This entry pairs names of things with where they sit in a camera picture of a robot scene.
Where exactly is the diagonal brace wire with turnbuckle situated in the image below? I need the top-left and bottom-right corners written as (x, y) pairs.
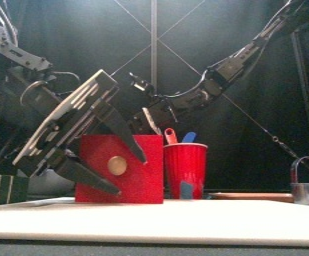
top-left (222, 94), bottom-right (309, 181)

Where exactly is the blue plastic utensil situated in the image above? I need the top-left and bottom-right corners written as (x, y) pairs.
top-left (181, 131), bottom-right (198, 144)

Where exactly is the red plastic cup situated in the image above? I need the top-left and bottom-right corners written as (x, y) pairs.
top-left (162, 142), bottom-right (209, 200)

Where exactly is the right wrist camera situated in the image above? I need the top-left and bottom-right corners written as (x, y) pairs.
top-left (129, 72), bottom-right (157, 98)

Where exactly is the dark green striped box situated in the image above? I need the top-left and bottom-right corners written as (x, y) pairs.
top-left (0, 173), bottom-right (31, 207)

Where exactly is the flat wooden board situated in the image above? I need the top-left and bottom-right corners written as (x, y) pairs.
top-left (208, 192), bottom-right (294, 203)

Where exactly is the metal frame pole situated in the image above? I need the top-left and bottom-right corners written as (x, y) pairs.
top-left (150, 0), bottom-right (160, 88)

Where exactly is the white cutting board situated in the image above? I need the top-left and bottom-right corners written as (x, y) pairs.
top-left (0, 196), bottom-right (309, 248)

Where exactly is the wooden drawer with red front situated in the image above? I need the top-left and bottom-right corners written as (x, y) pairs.
top-left (74, 134), bottom-right (166, 204)

